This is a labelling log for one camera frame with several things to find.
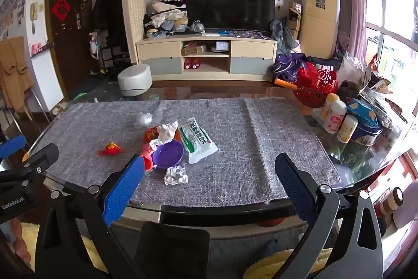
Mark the foil ball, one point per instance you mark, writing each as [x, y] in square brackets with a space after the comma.
[175, 175]

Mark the clear plastic wrap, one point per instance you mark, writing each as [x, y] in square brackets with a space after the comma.
[143, 119]

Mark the cream television cabinet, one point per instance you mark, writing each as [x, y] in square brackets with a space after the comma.
[156, 48]

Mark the white paper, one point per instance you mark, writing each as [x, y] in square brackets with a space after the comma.
[165, 132]

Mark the dark coats on rack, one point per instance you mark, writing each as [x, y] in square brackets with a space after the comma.
[107, 11]

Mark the red candy wrapper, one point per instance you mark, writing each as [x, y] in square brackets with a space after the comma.
[111, 148]

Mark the pile of clothes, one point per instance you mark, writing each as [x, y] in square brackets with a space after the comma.
[166, 17]

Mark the grey woven table mat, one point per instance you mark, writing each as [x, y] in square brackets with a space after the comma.
[98, 122]
[287, 128]

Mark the purple plastic lid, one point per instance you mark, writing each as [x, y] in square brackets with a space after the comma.
[169, 154]

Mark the brown door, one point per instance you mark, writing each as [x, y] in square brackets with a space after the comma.
[68, 50]

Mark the wall photos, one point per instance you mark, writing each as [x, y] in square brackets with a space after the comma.
[11, 7]

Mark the red square door decoration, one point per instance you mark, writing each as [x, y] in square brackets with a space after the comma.
[61, 9]

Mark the pile of plastic bags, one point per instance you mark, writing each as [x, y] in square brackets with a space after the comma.
[356, 69]

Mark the window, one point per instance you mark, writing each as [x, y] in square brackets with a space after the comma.
[388, 4]

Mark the cream standing air conditioner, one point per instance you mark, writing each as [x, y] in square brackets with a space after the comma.
[320, 27]

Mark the flat cardboard box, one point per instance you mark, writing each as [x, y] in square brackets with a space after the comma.
[193, 49]

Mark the woven folding screen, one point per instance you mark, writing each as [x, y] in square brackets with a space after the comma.
[132, 11]

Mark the cardboard boxes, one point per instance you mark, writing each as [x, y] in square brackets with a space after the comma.
[294, 20]

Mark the purple bag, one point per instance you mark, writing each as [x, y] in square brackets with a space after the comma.
[287, 68]

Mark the white round stool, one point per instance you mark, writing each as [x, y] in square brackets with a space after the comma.
[134, 78]

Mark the orange stick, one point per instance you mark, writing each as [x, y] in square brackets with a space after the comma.
[285, 83]

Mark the small white bottle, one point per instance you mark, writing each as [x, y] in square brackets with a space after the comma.
[346, 130]

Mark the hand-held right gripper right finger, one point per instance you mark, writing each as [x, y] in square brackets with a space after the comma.
[294, 187]

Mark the white board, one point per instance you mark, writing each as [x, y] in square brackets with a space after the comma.
[47, 83]

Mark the black television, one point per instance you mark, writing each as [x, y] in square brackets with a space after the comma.
[228, 4]

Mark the blue tissue packet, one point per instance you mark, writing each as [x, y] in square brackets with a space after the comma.
[361, 110]

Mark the dark grey trash bin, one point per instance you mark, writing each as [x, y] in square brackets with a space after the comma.
[171, 249]

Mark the wall intercom phone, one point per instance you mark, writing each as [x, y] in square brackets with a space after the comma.
[33, 12]

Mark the grey cloth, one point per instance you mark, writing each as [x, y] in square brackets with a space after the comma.
[282, 37]

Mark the white green packet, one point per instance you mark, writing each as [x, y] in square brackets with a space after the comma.
[196, 140]

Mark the pink cupcake liner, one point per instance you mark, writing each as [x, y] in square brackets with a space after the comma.
[147, 161]

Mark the blue round tin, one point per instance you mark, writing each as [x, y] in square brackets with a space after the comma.
[365, 135]

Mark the white bottle yellow cap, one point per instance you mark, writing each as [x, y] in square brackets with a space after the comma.
[330, 102]

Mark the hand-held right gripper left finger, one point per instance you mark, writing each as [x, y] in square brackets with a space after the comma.
[122, 190]

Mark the orange red wrapper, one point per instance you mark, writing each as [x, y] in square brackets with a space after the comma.
[151, 134]

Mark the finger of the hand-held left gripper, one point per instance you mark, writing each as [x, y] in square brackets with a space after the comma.
[11, 146]
[40, 158]

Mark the red plastic basket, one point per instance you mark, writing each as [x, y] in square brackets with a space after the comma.
[313, 86]

